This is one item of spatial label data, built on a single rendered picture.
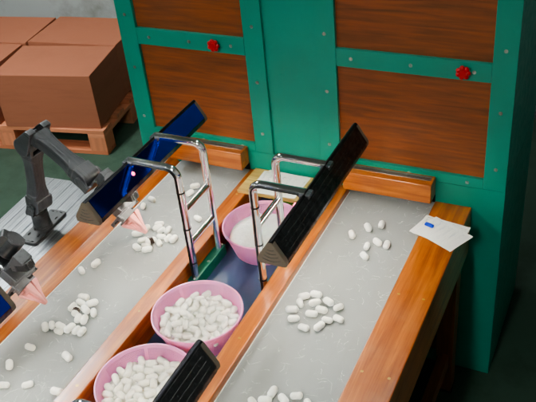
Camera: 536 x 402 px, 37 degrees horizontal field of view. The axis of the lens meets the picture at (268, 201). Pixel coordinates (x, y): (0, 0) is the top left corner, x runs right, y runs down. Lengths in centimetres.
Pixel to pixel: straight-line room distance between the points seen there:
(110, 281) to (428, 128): 110
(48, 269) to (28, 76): 223
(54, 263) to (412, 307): 113
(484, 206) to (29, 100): 290
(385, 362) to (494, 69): 90
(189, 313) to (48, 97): 257
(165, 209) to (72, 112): 197
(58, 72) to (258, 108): 208
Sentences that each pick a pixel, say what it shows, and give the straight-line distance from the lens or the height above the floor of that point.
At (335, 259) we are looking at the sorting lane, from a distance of 245.
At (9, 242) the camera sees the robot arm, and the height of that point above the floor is 100.
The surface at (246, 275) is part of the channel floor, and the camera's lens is 253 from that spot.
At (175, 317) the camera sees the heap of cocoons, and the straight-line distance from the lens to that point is 232.
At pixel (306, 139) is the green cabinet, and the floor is 92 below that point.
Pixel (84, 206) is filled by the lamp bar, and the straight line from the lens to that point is 221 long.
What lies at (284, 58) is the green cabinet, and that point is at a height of 121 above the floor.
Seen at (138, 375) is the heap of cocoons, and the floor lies 75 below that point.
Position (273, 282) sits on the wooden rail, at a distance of 235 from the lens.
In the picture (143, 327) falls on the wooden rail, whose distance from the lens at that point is 233.
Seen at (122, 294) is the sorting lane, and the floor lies 74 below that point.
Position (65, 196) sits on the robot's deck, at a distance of 310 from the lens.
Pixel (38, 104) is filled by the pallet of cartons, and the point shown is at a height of 31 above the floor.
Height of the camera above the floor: 228
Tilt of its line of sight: 34 degrees down
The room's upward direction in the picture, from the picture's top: 6 degrees counter-clockwise
